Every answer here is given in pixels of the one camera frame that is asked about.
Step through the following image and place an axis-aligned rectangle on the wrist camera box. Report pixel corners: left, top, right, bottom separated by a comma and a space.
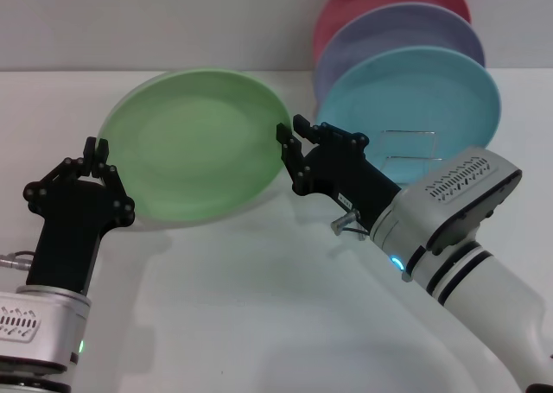
371, 147, 523, 256
0, 292, 53, 362

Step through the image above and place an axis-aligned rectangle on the purple round plate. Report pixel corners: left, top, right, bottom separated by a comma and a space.
313, 2, 486, 105

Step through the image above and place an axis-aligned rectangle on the green round plate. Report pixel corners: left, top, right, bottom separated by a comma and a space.
95, 67, 293, 230

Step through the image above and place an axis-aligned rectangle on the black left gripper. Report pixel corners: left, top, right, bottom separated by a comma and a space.
23, 136, 137, 298

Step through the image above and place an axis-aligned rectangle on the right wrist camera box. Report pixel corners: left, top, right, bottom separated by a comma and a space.
371, 147, 523, 256

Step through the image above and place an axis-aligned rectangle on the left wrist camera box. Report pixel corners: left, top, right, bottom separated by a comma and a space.
0, 292, 53, 362

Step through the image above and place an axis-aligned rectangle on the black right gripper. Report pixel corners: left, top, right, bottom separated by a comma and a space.
275, 114, 404, 231

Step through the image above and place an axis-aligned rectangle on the left gripper cable with connector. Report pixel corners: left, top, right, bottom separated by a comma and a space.
0, 250, 36, 272

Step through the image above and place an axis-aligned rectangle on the right gripper cable with connector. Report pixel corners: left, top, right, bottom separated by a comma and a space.
330, 209, 371, 241

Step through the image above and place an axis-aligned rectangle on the gripper cable with connector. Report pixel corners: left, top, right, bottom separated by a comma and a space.
0, 250, 36, 272
330, 209, 371, 241

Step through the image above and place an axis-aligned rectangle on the teal blue round plate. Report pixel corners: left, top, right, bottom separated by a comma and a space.
315, 46, 503, 183

